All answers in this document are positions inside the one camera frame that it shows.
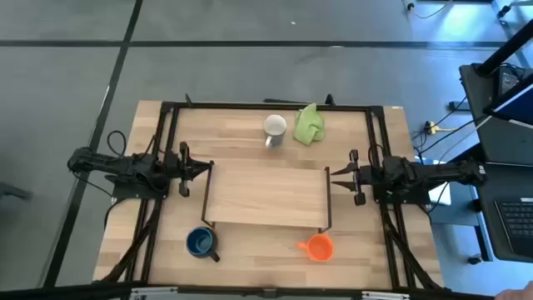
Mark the grey chair leg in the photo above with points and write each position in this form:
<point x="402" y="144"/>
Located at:
<point x="12" y="191"/>

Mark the white ceramic mug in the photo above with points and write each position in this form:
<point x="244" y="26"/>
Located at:
<point x="275" y="125"/>

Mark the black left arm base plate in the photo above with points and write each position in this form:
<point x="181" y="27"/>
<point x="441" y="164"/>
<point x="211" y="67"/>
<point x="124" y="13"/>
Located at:
<point x="137" y="192"/>

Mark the dark blue mug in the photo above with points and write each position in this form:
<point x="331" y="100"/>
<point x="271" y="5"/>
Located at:
<point x="200" y="241"/>

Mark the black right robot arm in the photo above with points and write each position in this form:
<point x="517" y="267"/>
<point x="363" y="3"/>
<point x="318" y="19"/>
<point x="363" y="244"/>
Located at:
<point x="429" y="173"/>

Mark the black caster wheel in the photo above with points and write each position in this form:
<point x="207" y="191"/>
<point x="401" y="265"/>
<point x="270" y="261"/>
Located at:
<point x="474" y="260"/>

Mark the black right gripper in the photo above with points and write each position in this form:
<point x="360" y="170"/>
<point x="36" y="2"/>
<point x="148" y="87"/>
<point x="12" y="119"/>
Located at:
<point x="359" y="177"/>

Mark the black laptop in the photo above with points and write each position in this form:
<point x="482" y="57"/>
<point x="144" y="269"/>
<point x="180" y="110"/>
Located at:
<point x="516" y="225"/>

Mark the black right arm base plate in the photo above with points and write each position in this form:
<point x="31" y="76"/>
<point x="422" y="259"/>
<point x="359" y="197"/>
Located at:
<point x="406" y="198"/>

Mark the black diagonal pole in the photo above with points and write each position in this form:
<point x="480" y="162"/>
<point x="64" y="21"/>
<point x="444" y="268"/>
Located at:
<point x="506" y="51"/>

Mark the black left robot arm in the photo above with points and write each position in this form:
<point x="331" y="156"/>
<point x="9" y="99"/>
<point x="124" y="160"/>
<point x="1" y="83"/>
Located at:
<point x="121" y="164"/>

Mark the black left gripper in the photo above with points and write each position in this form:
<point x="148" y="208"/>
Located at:
<point x="184" y="168"/>

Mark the silver bar with black frame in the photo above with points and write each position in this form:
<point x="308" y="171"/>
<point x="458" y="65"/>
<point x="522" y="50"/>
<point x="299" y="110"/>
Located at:
<point x="266" y="293"/>

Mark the person's hand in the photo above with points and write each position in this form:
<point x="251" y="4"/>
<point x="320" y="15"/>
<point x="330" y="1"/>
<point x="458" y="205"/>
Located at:
<point x="518" y="293"/>

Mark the black aluminium table frame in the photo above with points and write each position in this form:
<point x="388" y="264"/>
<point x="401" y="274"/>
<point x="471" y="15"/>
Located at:
<point x="391" y="233"/>

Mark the green cloth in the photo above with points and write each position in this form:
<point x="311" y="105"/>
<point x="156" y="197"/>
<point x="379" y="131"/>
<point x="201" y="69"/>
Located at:
<point x="309" y="123"/>

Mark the laptop on side desk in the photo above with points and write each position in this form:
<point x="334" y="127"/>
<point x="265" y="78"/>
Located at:
<point x="487" y="137"/>

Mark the black monitor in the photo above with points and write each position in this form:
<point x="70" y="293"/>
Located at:
<point x="514" y="104"/>

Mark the wooden shelf with black legs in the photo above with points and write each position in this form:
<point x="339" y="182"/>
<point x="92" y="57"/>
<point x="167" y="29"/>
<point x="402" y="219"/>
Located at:
<point x="266" y="196"/>

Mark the orange plastic cup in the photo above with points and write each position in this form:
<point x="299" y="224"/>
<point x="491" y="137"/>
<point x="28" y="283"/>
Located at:
<point x="320" y="247"/>

